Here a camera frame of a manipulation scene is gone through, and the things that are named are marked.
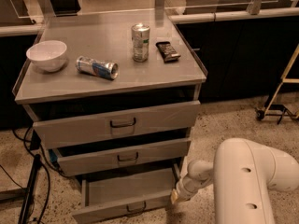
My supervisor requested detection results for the white ceramic bowl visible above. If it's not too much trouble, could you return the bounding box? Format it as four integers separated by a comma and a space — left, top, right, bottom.
26, 40, 67, 72

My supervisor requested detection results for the yellow wheeled cart frame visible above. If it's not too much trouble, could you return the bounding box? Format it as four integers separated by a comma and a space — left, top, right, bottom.
255, 44, 299, 124

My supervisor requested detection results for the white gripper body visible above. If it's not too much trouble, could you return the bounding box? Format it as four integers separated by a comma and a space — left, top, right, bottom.
175, 177, 203, 202

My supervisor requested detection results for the grey bottom drawer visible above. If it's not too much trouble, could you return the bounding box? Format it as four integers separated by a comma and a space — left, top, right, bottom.
72, 161, 180, 224

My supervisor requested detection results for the black metal floor bar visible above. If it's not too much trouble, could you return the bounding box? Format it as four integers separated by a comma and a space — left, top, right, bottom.
18, 154, 41, 224

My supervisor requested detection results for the black floor cable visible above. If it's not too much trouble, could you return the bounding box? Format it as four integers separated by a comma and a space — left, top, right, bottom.
0, 126, 66, 224

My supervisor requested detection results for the grey top drawer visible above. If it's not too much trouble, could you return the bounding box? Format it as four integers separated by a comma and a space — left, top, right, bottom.
34, 101, 200, 149

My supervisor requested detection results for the grey metal drawer cabinet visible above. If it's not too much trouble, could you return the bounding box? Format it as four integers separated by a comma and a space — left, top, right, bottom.
12, 8, 208, 185

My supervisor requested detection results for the white counter rail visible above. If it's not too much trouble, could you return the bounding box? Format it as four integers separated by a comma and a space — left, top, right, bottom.
169, 7, 299, 24

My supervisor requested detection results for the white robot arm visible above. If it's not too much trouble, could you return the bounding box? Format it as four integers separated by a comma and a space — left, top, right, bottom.
171, 138, 299, 224

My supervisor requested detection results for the dark chocolate bar wrapper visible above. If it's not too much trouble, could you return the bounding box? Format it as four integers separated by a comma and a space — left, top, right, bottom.
156, 41, 180, 63

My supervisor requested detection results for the blue silver can lying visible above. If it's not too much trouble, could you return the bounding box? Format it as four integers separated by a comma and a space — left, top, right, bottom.
76, 56, 119, 80

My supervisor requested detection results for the silver green upright can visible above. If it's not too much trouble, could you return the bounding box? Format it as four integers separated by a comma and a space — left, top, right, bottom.
131, 23, 150, 62

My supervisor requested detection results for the grey drawer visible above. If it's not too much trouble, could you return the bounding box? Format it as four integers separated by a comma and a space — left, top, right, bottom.
72, 161, 180, 224
58, 138, 191, 176
34, 101, 200, 149

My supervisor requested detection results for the grey middle drawer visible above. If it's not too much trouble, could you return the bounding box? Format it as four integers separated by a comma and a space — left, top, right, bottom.
58, 138, 191, 176

